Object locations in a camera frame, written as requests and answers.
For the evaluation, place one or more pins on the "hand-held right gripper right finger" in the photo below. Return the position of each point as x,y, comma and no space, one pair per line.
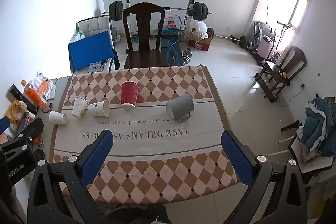
236,158

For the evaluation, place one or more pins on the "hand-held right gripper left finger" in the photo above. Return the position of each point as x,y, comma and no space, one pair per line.
95,158

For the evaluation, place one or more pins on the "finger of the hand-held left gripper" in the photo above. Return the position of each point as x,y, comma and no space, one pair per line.
3,124
27,132

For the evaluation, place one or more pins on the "white paper cup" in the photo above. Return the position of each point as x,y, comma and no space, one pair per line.
57,117
79,107
99,108

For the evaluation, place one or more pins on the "red ribbed paper cup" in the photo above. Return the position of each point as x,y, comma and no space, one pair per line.
129,95

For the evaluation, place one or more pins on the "grey phone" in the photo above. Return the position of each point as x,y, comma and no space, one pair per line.
23,121

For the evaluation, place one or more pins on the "yellow plastic bag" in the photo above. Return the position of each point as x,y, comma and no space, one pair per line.
16,108

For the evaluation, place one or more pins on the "long black box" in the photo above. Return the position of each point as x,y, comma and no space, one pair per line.
17,96

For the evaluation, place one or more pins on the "orange drink bottle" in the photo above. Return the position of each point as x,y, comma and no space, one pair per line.
34,96

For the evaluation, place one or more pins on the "white plastic bag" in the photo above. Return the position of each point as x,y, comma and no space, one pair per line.
39,81

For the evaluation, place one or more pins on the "checkered printed tablecloth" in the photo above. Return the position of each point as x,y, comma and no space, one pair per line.
147,140

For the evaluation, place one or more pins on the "black tool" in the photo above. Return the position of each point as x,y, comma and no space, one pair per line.
291,125

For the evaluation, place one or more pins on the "grey mug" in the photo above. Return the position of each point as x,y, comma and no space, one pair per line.
179,108

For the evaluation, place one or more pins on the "white legged stool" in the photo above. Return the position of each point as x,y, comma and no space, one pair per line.
312,161

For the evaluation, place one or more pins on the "pile of blue clothes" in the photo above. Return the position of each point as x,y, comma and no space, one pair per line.
319,125

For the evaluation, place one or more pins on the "clear plastic container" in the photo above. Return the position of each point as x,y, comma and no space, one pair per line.
95,66

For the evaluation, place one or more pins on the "blue folder box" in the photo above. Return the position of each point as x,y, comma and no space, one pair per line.
89,49

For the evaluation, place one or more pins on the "dark wooden chair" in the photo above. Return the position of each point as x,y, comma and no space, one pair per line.
295,61
143,29

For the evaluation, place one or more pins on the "chrome dumbbell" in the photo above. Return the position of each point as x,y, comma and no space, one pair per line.
187,54

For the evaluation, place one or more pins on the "pink suitcase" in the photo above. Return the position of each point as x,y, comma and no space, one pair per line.
265,47

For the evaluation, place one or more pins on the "small barbell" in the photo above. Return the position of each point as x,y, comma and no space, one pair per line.
241,41

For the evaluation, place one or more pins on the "red cardboard box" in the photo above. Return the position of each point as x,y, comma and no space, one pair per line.
200,44

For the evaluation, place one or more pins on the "dark exercise mat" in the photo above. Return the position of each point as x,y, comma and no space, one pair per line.
173,54

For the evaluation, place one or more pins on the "white padded chair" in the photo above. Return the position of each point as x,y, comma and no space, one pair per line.
94,24

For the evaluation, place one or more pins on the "clear plastic bag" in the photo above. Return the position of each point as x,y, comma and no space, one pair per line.
200,28

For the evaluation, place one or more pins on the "blue badminton racket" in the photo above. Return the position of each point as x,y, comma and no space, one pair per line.
168,42

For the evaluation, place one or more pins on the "white squat rack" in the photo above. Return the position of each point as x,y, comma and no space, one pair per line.
189,19

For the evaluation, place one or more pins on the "barbell with black plates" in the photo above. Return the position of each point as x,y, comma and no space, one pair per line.
116,11

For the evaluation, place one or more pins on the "white bag with red print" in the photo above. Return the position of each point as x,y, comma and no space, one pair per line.
170,23

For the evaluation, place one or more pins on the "folded metal frame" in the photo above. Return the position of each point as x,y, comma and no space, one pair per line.
258,29

